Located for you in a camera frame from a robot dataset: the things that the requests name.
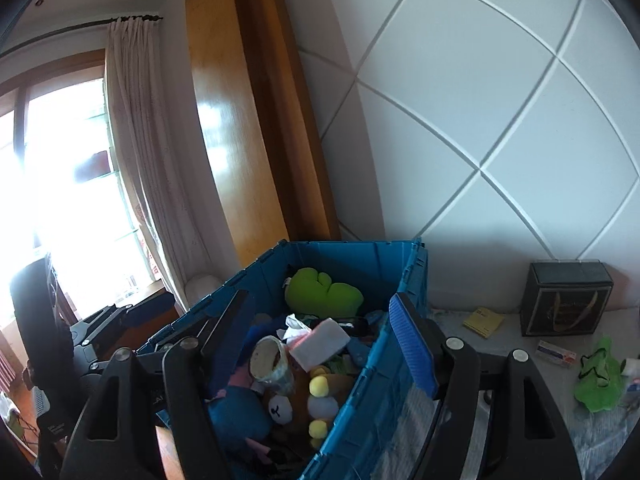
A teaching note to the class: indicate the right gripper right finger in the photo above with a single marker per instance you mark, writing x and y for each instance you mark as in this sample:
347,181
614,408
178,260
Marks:
494,417

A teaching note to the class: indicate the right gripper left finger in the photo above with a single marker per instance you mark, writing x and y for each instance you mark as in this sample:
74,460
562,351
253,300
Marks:
115,436

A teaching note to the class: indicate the green cloth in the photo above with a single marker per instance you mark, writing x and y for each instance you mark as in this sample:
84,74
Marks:
600,384

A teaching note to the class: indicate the white paper roll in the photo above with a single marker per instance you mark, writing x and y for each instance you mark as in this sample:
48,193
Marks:
630,367

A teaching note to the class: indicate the pink white tissue pack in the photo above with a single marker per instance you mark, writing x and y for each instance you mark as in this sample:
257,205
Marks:
321,344

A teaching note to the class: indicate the blue plush toy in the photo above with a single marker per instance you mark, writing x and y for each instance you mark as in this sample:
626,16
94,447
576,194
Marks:
238,417

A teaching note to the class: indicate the white red toothpaste box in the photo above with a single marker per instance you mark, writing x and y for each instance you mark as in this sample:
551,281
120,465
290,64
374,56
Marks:
555,355

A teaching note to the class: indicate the clear tape roll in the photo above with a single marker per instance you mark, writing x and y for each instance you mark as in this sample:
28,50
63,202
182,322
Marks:
269,365

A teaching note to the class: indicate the yellow sticky note pad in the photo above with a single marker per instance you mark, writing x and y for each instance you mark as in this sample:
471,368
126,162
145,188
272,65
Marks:
483,322

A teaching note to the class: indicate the yellow pompom toy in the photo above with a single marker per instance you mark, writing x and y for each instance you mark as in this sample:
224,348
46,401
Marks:
326,396

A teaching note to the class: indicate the green plush toy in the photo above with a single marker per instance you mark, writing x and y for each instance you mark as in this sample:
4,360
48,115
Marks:
310,292

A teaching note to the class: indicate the cream window curtain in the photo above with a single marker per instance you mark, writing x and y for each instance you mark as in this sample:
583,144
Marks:
136,109

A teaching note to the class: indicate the black gift box gold handle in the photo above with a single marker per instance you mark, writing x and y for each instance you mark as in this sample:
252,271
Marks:
564,298

